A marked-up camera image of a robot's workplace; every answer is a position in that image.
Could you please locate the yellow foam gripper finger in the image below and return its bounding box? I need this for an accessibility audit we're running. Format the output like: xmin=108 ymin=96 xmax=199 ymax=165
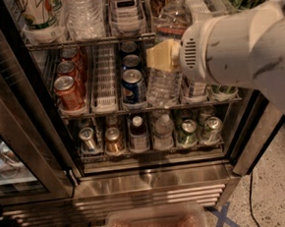
xmin=146 ymin=39 xmax=181 ymax=73

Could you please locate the clear water bottle top shelf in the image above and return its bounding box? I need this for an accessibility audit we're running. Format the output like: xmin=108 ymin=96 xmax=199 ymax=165
xmin=154 ymin=0 xmax=194 ymax=43

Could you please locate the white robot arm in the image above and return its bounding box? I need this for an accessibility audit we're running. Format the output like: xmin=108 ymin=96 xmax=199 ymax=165
xmin=146 ymin=0 xmax=285 ymax=115

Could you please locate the water bottle middle shelf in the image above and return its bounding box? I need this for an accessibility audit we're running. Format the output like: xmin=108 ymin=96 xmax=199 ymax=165
xmin=146 ymin=68 xmax=183 ymax=109

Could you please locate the brown tea bottle middle shelf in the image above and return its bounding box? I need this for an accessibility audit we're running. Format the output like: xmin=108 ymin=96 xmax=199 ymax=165
xmin=183 ymin=80 xmax=206 ymax=98

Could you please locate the tea bottle top shelf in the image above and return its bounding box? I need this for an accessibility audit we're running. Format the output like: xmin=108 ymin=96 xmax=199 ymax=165
xmin=109 ymin=0 xmax=146 ymax=36

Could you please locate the empty white tray top shelf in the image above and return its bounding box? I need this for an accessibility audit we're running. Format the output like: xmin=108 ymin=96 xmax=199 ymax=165
xmin=186 ymin=0 xmax=234 ymax=22

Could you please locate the water bottle bottom shelf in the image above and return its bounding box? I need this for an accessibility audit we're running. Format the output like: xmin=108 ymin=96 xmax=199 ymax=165
xmin=153 ymin=114 xmax=174 ymax=150

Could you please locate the green can bottom shelf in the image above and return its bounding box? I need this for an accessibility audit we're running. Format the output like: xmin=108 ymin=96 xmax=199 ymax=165
xmin=177 ymin=119 xmax=197 ymax=146

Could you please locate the tea bottle bottom shelf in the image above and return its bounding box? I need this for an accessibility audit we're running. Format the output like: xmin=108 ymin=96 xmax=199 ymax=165
xmin=129 ymin=116 xmax=150 ymax=153

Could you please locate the gold can bottom shelf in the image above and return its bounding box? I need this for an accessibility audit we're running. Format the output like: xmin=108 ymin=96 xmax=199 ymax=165
xmin=105 ymin=127 xmax=125 ymax=153

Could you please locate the silver can bottom shelf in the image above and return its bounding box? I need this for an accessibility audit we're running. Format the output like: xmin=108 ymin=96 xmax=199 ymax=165
xmin=79 ymin=128 xmax=98 ymax=151

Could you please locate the open fridge door right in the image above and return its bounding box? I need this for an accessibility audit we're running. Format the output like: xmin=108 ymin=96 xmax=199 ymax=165
xmin=232 ymin=90 xmax=285 ymax=176

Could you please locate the steel fridge base grille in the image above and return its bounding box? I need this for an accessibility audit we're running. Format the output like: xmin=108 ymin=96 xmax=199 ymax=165
xmin=3 ymin=162 xmax=241 ymax=227

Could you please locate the glass fridge door left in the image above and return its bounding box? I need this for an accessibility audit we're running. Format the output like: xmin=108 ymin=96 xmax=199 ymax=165
xmin=0 ymin=0 xmax=74 ymax=206

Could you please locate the middle blue pepsi can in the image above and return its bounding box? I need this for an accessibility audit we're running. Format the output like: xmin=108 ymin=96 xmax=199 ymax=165
xmin=121 ymin=54 xmax=142 ymax=71

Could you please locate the blue pepsi can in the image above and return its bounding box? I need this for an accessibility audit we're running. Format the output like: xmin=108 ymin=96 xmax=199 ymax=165
xmin=121 ymin=54 xmax=142 ymax=71
xmin=121 ymin=69 xmax=145 ymax=105

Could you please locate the front blue pepsi can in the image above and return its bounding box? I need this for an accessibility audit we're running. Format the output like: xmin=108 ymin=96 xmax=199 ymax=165
xmin=121 ymin=69 xmax=145 ymax=105

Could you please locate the front green soda can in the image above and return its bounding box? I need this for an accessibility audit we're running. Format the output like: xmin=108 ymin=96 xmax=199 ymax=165
xmin=211 ymin=85 xmax=237 ymax=95

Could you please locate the green can bottom right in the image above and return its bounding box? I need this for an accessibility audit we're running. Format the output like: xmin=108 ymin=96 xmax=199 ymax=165
xmin=199 ymin=117 xmax=222 ymax=144

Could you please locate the back red soda can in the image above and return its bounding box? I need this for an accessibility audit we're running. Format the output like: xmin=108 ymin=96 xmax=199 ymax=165
xmin=59 ymin=47 xmax=87 ymax=82

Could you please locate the red soda can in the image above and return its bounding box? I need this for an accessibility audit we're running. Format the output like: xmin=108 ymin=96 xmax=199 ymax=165
xmin=56 ymin=60 xmax=86 ymax=96
xmin=53 ymin=76 xmax=85 ymax=111
xmin=59 ymin=47 xmax=87 ymax=82

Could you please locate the middle red soda can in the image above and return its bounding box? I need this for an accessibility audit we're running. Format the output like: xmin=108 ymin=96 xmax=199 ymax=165
xmin=56 ymin=60 xmax=86 ymax=96

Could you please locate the front red soda can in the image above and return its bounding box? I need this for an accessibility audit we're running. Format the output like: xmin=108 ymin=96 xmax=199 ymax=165
xmin=53 ymin=76 xmax=85 ymax=111

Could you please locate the white patterned tall can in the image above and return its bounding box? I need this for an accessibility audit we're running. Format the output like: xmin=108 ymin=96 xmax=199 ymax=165
xmin=15 ymin=0 xmax=62 ymax=30

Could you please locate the clear plastic bin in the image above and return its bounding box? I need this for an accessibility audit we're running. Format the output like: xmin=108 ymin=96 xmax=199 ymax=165
xmin=106 ymin=202 xmax=206 ymax=227

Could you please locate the black cable right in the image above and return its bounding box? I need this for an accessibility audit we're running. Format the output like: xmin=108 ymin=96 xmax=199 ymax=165
xmin=246 ymin=171 xmax=262 ymax=227

